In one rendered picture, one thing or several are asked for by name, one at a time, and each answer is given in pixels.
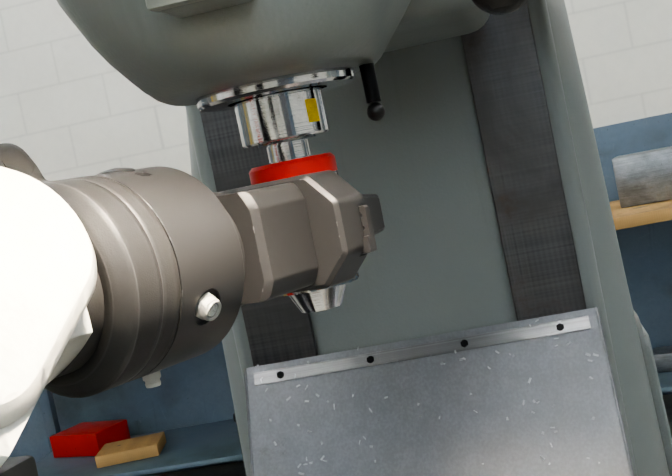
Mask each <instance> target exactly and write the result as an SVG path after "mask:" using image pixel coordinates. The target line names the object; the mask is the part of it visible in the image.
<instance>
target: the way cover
mask: <svg viewBox="0 0 672 476"><path fill-rule="evenodd" d="M537 319H538V321H537V322H535V321H536V320H537ZM560 320H561V321H560ZM558 321H560V322H558ZM529 324H530V325H531V327H530V326H529ZM554 338H559V339H554ZM570 341H571V344H569V345H568V346H567V345H566V344H567V343H569V342H570ZM555 345H558V346H556V347H555ZM454 350H456V352H457V353H455V352H454ZM496 350H497V351H498V352H499V354H498V353H496V352H495V351H496ZM509 353H510V354H511V355H509ZM586 353H588V354H591V356H587V355H585V354H586ZM593 353H595V354H598V355H599V357H597V356H593ZM512 355H514V357H512ZM463 357H464V358H466V359H465V360H462V361H460V360H459V359H461V358H463ZM588 359H590V360H593V361H592V362H589V361H588ZM307 361H309V362H310V363H307ZM440 363H445V365H441V364H440ZM488 366H489V367H490V368H491V369H489V368H488ZM243 371H244V385H245V399H246V412H247V426H248V440H249V453H250V467H251V476H635V475H634V470H633V466H632V461H631V457H630V452H629V447H628V443H627V438H626V433H625V429H624V424H623V419H622V415H621V410H620V406H619V401H618V396H617V392H616V387H615V382H614V378H613V373H612V368H611V364H610V359H609V354H608V350H607V345H606V341H605V336H604V331H603V327H602V322H601V317H600V313H599V308H598V307H595V308H590V309H584V310H578V311H572V312H566V313H561V314H555V315H549V316H543V317H538V318H532V319H526V320H520V321H515V322H509V323H503V324H497V325H492V326H486V327H480V328H474V329H468V330H463V331H457V332H451V333H445V334H440V335H434V336H428V337H422V338H417V339H411V340H405V341H399V342H394V343H388V344H382V345H376V346H370V347H365V348H359V349H358V350H357V349H353V350H347V351H342V352H336V353H330V354H324V355H319V356H313V357H307V358H301V359H296V360H290V361H284V362H278V363H272V364H267V365H261V366H258V367H257V366H255V367H249V368H243ZM295 374H296V377H295V378H294V376H295ZM590 376H591V377H592V378H593V379H592V380H591V379H590V378H589V377H590ZM262 377H263V379H261V378H262ZM529 378H532V379H531V382H530V383H528V381H529ZM260 379H261V380H262V383H261V381H260ZM299 384H300V386H299V387H296V386H297V385H299ZM307 385H308V387H307V389H306V390H305V388H306V386H307ZM267 388H268V389H267ZM266 389H267V391H266ZM265 391H266V392H265ZM316 393H317V394H318V395H320V396H319V397H318V396H316V395H315V394H316ZM470 393H472V395H470ZM353 394H354V396H353V397H352V395H353ZM289 396H290V397H291V398H290V399H289V400H288V401H286V399H287V398H288V397H289ZM386 396H388V398H386V399H384V397H386ZM305 400H309V402H305ZM523 400H525V404H524V405H523ZM532 400H535V401H536V402H538V401H540V402H539V403H538V404H537V403H536V402H535V403H534V402H533V401H532ZM327 401H329V403H328V402H327ZM417 403H420V404H419V406H418V405H417ZM333 404H335V410H334V407H333ZM554 404H555V406H554V407H553V408H552V406H553V405H554ZM369 408H370V409H371V410H372V413H371V411H370V410H369ZM473 410H475V411H477V412H478V413H476V412H475V411H473ZM531 411H533V412H535V414H534V413H531ZM419 415H421V417H419ZM439 416H440V419H439ZM506 417H508V419H509V420H506ZM592 417H595V419H594V420H592ZM270 418H271V420H272V422H270V421H269V419H270ZM297 424H300V426H297ZM550 427H555V428H550ZM307 430H310V431H312V432H311V433H309V432H307ZM556 430H557V431H558V432H557V433H554V431H556ZM542 431H544V432H545V433H544V435H543V434H541V433H542ZM363 436H364V437H365V438H366V440H365V439H364V438H363ZM359 440H361V441H360V444H359ZM274 441H275V442H276V443H277V445H276V446H275V444H274V443H273V442H274ZM321 442H322V445H321ZM550 442H551V444H552V446H553V447H551V445H550ZM370 446H373V448H370ZM323 455H324V456H325V457H324V458H323V460H326V461H327V462H325V461H321V460H320V459H321V458H322V456H323ZM540 455H541V456H542V457H543V458H545V460H542V459H541V458H540V457H539V456H540ZM306 457H307V461H306ZM587 457H589V458H590V459H587ZM375 460H376V463H375V462H374V461H375ZM309 462H313V464H309ZM549 462H550V463H551V464H550V465H549ZM598 462H600V464H598ZM300 463H301V465H300V467H299V468H298V465H299V464H300ZM305 463H307V464H308V465H303V464H305ZM482 463H484V465H482ZM299 472H301V473H304V475H300V474H298V473H299Z"/></svg>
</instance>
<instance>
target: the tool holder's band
mask: <svg viewBox="0 0 672 476"><path fill-rule="evenodd" d="M325 170H332V171H335V170H337V164H336V159H335V156H334V155H333V154H332V153H330V152H329V153H323V154H318V155H313V156H307V157H302V158H297V159H293V160H288V161H283V162H278V163H273V164H269V165H264V166H260V167H255V168H252V169H251V170H250V172H249V177H250V181H251V185H255V184H260V183H265V182H270V181H274V180H279V179H284V178H289V177H294V176H299V175H304V174H309V173H315V172H320V171H325Z"/></svg>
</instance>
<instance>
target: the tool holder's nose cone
mask: <svg viewBox="0 0 672 476"><path fill-rule="evenodd" d="M346 285H347V284H344V285H340V286H337V287H333V288H329V289H324V290H320V291H315V292H310V293H304V294H298V295H290V296H289V297H290V299H291V300H292V301H293V302H294V304H295V305H296V306H297V307H298V309H299V310H300V311H301V312H302V313H311V312H318V311H323V310H327V309H331V308H334V307H337V306H340V305H341V304H342V300H343V296H344V293H345V289H346Z"/></svg>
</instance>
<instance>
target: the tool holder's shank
mask: <svg viewBox="0 0 672 476"><path fill-rule="evenodd" d="M312 137H316V134H313V135H306V136H301V137H295V138H290V139H285V140H281V141H276V142H272V143H267V144H263V145H259V146H258V148H264V147H267V153H268V158H269V163H271V164H273V163H278V162H283V161H288V160H293V159H297V158H302V157H307V156H310V155H312V154H311V149H310V144H309V139H308V138H312Z"/></svg>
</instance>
